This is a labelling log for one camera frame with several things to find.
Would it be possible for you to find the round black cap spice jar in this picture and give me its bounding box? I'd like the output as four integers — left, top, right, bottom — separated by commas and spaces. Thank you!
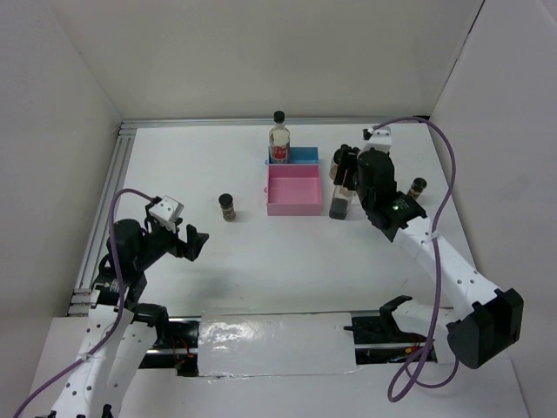
329, 144, 349, 180

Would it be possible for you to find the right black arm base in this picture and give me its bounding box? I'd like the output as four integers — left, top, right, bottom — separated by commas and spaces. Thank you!
344, 296, 426, 365

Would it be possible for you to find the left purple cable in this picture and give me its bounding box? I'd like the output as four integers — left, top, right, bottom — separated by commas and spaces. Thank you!
10, 188, 160, 418

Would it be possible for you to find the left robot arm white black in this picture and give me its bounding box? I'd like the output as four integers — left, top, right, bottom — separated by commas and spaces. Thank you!
49, 217, 209, 417

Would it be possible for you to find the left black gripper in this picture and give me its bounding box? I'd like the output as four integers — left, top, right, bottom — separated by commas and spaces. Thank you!
135, 205, 209, 270

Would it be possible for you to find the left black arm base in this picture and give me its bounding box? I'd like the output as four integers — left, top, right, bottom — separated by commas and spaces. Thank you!
138, 317, 201, 378

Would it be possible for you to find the gold spout oil bottle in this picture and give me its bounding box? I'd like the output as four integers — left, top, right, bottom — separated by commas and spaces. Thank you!
329, 185, 351, 220

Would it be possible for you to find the blue plastic tray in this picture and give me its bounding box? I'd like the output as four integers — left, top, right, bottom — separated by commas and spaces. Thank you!
265, 146, 319, 165

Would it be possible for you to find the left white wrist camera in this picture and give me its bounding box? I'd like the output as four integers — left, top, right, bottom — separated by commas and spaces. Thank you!
147, 196, 184, 233

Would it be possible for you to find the pink plastic tray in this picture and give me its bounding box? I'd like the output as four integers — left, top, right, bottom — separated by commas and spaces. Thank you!
265, 164, 323, 216

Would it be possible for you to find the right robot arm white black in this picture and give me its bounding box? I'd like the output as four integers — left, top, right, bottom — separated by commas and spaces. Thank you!
334, 146, 524, 369

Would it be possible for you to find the small spice jar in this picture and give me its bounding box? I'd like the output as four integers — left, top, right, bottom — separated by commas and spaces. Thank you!
218, 193, 236, 222
407, 178, 427, 200

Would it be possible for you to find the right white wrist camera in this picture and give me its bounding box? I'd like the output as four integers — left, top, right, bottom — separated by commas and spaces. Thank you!
360, 126, 393, 153

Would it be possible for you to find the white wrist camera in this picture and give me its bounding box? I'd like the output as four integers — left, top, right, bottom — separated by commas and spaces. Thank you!
360, 126, 393, 153
147, 196, 184, 233

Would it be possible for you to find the tall vinegar bottle red label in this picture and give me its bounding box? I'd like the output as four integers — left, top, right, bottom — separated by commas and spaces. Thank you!
269, 111, 291, 164

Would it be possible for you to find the left aluminium rail frame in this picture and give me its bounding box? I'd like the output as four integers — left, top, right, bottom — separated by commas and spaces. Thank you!
66, 121, 137, 317

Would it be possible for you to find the purple cable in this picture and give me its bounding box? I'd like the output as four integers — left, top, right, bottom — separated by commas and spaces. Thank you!
373, 117, 461, 402
10, 188, 160, 418

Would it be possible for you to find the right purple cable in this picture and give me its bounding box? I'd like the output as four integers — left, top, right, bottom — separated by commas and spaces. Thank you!
373, 117, 461, 402

